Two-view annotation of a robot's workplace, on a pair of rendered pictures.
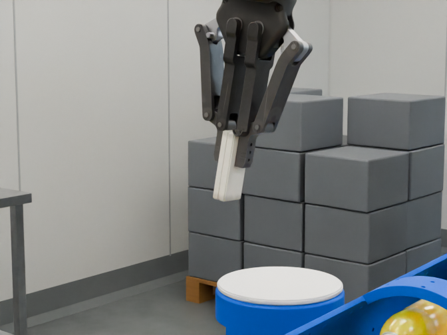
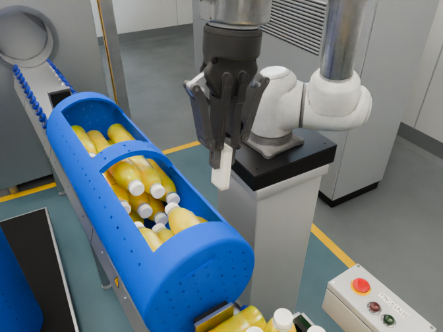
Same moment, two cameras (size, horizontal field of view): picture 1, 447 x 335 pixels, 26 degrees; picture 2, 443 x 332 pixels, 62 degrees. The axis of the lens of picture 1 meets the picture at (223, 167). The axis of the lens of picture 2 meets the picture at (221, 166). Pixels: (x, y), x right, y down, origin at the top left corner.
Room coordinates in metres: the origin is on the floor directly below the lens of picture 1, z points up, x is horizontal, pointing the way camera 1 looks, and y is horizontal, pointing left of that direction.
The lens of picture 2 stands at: (0.80, 0.42, 1.80)
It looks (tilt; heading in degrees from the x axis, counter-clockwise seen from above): 36 degrees down; 291
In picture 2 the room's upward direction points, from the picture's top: straight up
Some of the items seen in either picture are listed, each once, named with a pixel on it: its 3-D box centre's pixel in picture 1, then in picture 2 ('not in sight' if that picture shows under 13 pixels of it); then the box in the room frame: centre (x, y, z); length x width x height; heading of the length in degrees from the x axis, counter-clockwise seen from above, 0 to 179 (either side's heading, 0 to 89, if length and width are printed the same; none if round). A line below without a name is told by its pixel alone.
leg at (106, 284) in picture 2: not in sight; (96, 248); (1.89, -0.57, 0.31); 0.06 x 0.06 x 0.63; 55
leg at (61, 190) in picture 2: not in sight; (51, 159); (2.69, -1.14, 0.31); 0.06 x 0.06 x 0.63; 55
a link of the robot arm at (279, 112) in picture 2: not in sight; (275, 99); (1.05, -0.74, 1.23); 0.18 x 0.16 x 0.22; 8
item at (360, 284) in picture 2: not in sight; (360, 285); (0.69, -0.17, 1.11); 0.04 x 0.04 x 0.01
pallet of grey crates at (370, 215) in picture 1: (313, 201); not in sight; (5.31, -0.50, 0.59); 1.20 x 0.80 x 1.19; 50
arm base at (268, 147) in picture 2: not in sight; (267, 132); (1.07, -0.76, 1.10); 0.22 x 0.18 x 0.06; 146
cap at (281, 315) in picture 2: not in sight; (283, 319); (0.84, -0.03, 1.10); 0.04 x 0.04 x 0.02
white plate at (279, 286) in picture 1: (279, 284); not in sight; (2.07, -0.12, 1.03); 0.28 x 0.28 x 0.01
